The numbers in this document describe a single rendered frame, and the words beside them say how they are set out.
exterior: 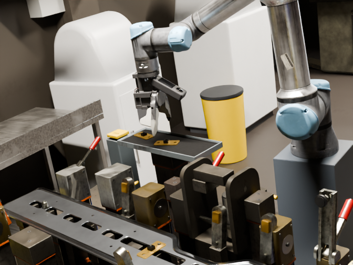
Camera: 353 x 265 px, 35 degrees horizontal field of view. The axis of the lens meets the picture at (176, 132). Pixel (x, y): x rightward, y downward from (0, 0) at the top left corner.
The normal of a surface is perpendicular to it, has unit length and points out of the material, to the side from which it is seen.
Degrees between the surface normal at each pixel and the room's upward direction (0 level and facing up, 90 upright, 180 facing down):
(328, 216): 81
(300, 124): 98
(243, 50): 90
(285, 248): 90
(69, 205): 0
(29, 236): 0
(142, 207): 90
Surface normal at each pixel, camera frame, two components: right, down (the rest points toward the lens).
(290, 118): -0.40, 0.48
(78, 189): 0.72, 0.13
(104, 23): 0.45, -0.64
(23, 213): -0.15, -0.93
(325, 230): -0.69, 0.19
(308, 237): -0.56, 0.36
